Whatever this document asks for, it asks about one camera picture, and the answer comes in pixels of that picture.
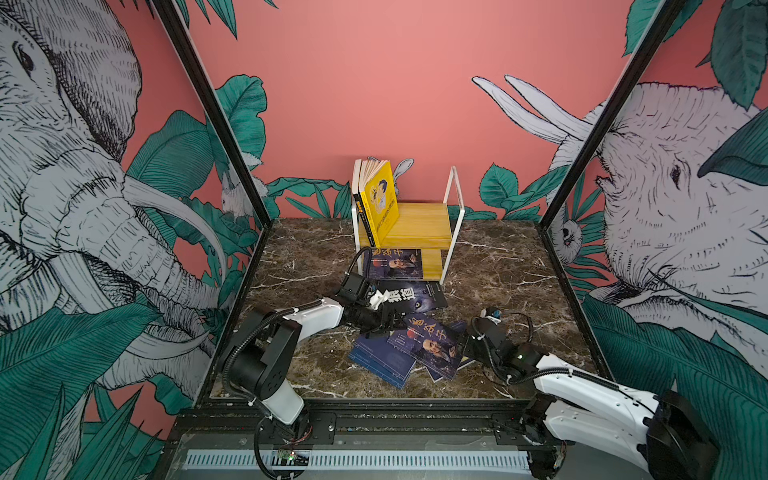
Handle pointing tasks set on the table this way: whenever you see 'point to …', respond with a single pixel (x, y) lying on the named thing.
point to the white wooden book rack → (421, 225)
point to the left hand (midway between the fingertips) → (399, 326)
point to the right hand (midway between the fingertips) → (459, 338)
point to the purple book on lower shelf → (396, 263)
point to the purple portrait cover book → (432, 345)
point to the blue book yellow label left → (382, 359)
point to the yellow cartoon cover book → (378, 198)
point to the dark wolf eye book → (409, 296)
